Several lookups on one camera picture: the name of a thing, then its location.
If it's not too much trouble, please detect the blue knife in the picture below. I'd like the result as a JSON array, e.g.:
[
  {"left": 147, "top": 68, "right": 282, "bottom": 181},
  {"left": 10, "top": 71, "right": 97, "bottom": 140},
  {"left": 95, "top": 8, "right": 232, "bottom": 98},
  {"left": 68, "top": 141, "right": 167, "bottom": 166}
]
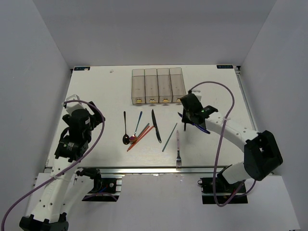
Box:
[{"left": 178, "top": 112, "right": 210, "bottom": 134}]

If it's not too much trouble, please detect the black knife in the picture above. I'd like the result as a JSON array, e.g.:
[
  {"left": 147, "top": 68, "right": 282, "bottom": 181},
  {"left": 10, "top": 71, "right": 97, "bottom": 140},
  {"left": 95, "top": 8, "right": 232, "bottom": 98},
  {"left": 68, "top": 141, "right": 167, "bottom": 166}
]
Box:
[{"left": 151, "top": 109, "right": 162, "bottom": 143}]

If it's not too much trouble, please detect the pink handled fork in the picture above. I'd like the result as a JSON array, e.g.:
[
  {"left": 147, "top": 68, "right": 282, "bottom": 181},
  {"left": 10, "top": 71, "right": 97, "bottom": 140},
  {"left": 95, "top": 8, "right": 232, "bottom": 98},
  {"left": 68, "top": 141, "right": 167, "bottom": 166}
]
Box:
[{"left": 176, "top": 130, "right": 181, "bottom": 170}]

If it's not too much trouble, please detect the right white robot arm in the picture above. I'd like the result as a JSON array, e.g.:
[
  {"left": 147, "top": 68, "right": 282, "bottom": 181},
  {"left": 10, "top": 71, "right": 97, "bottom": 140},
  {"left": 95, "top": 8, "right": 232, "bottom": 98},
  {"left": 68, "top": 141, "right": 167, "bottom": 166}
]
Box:
[{"left": 180, "top": 93, "right": 283, "bottom": 192}]

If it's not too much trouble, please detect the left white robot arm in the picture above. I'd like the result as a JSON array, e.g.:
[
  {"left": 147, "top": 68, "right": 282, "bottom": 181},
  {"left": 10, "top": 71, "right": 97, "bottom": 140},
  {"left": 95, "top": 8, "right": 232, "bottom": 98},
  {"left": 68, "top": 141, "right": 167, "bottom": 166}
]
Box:
[{"left": 19, "top": 97, "right": 105, "bottom": 231}]

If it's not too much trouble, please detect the clear container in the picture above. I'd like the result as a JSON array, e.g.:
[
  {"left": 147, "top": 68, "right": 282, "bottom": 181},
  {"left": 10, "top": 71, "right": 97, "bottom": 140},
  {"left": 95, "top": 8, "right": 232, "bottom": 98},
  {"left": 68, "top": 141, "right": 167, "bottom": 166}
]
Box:
[
  {"left": 157, "top": 68, "right": 173, "bottom": 103},
  {"left": 169, "top": 67, "right": 186, "bottom": 103},
  {"left": 131, "top": 69, "right": 145, "bottom": 104},
  {"left": 144, "top": 68, "right": 159, "bottom": 103}
]

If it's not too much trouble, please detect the lone teal chopstick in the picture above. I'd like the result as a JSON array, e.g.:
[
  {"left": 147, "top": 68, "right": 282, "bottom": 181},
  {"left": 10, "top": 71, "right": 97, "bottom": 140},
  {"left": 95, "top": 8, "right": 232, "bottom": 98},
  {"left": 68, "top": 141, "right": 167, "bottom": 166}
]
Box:
[{"left": 162, "top": 123, "right": 178, "bottom": 152}]

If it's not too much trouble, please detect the black spoon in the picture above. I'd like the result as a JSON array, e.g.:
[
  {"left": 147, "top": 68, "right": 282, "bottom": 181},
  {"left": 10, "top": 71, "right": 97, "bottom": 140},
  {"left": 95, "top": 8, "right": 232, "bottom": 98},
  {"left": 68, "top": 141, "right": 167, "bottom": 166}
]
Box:
[{"left": 122, "top": 111, "right": 130, "bottom": 145}]

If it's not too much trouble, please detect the orange chopstick lower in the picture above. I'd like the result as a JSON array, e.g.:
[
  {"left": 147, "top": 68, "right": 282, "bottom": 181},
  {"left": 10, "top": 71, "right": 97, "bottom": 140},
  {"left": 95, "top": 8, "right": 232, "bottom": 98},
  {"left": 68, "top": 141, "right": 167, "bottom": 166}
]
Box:
[{"left": 127, "top": 126, "right": 154, "bottom": 152}]

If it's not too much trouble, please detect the orange chopstick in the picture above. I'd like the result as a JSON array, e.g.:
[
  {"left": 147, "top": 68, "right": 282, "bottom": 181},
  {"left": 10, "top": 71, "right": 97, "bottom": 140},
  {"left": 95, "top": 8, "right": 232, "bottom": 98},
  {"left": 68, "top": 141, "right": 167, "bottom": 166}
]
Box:
[
  {"left": 129, "top": 125, "right": 153, "bottom": 145},
  {"left": 127, "top": 126, "right": 154, "bottom": 152}
]

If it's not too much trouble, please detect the orange chopstick upper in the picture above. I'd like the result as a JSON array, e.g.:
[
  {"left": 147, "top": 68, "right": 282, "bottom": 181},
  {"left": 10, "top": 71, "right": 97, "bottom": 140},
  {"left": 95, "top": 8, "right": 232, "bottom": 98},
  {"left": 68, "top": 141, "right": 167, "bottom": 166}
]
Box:
[{"left": 129, "top": 125, "right": 153, "bottom": 145}]

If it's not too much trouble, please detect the teal chopstick by spoon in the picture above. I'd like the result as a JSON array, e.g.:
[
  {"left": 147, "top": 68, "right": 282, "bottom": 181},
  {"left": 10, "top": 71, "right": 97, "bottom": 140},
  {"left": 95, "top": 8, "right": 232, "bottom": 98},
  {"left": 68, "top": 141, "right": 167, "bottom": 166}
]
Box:
[{"left": 130, "top": 123, "right": 149, "bottom": 144}]

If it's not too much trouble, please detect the right xdof label sticker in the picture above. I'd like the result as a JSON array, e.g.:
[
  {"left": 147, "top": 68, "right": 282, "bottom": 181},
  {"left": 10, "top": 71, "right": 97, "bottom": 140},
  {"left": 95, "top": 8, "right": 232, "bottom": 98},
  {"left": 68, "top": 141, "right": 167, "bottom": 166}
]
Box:
[{"left": 216, "top": 64, "right": 233, "bottom": 69}]

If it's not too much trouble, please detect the xdof label sticker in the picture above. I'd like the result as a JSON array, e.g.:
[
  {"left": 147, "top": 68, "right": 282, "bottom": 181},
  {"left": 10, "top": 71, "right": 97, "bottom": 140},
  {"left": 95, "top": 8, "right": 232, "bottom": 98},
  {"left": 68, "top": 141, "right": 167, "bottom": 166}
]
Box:
[
  {"left": 216, "top": 64, "right": 233, "bottom": 69},
  {"left": 73, "top": 66, "right": 90, "bottom": 71}
]

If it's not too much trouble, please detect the left xdof label sticker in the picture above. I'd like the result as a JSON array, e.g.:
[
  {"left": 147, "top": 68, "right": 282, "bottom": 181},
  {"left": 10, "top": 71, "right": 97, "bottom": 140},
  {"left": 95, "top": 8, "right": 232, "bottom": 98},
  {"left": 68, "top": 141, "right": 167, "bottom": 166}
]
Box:
[{"left": 73, "top": 66, "right": 90, "bottom": 71}]

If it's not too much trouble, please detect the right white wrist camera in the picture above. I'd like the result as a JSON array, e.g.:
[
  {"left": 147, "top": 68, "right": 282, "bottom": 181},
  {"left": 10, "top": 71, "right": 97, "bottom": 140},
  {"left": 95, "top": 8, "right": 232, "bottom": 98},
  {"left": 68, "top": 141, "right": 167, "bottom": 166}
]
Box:
[{"left": 192, "top": 89, "right": 202, "bottom": 101}]

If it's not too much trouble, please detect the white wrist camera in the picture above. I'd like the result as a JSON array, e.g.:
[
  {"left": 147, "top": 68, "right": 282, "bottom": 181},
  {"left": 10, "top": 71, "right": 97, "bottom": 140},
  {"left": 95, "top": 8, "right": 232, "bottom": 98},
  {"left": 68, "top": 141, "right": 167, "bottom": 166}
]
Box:
[
  {"left": 192, "top": 89, "right": 202, "bottom": 101},
  {"left": 62, "top": 94, "right": 85, "bottom": 116}
]

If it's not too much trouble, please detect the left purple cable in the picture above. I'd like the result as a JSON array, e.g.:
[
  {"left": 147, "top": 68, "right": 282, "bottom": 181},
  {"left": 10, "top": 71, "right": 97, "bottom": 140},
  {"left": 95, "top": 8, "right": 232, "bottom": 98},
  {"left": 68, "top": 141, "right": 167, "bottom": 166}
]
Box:
[{"left": 0, "top": 100, "right": 106, "bottom": 231}]

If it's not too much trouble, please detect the purple cable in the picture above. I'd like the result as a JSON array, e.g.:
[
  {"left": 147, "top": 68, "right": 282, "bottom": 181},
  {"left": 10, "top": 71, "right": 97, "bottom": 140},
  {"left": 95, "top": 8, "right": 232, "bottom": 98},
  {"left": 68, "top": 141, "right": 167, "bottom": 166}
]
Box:
[
  {"left": 187, "top": 81, "right": 257, "bottom": 208},
  {"left": 0, "top": 100, "right": 106, "bottom": 231}
]

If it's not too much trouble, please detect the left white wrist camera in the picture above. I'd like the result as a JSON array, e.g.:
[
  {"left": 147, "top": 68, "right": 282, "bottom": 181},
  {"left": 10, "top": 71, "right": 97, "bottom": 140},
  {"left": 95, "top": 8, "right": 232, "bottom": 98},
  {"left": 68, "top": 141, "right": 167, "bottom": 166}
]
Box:
[{"left": 62, "top": 94, "right": 85, "bottom": 116}]

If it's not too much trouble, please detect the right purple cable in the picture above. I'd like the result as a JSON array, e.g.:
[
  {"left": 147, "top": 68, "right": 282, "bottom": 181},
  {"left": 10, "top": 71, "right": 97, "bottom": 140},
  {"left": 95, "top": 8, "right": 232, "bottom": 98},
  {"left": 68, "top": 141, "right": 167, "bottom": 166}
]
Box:
[{"left": 187, "top": 81, "right": 257, "bottom": 208}]

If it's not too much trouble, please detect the blue handled iridescent spoon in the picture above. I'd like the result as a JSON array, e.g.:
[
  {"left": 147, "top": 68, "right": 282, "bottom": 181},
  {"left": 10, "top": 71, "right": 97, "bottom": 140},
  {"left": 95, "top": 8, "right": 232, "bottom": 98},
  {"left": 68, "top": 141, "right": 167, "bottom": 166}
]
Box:
[{"left": 129, "top": 111, "right": 143, "bottom": 143}]

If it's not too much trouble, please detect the aluminium table front rail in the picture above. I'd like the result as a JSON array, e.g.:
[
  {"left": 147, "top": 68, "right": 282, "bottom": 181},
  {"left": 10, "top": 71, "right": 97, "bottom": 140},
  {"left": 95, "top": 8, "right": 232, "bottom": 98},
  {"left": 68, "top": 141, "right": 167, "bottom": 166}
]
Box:
[{"left": 43, "top": 166, "right": 229, "bottom": 176}]

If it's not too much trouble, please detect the aluminium table rail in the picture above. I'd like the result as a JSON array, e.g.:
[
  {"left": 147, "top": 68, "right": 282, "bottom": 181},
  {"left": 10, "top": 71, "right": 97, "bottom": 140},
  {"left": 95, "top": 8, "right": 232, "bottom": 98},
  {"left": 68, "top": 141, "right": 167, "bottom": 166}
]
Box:
[
  {"left": 234, "top": 66, "right": 260, "bottom": 131},
  {"left": 43, "top": 166, "right": 229, "bottom": 176}
]

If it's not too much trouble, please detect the aluminium table right rail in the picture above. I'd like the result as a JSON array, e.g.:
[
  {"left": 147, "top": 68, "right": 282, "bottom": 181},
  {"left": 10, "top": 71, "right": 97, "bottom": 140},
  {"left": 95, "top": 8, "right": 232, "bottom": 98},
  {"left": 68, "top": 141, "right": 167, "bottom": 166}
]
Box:
[{"left": 234, "top": 66, "right": 260, "bottom": 131}]

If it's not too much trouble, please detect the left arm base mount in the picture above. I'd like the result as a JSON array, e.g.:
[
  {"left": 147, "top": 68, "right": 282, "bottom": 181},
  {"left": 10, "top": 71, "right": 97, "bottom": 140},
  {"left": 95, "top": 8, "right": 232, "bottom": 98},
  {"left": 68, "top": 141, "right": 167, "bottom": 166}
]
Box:
[{"left": 76, "top": 168, "right": 122, "bottom": 202}]

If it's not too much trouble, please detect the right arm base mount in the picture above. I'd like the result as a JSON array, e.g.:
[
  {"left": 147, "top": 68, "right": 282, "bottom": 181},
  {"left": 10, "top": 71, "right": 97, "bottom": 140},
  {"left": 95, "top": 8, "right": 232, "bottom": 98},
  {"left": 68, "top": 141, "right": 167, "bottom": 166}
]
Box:
[{"left": 197, "top": 178, "right": 248, "bottom": 205}]

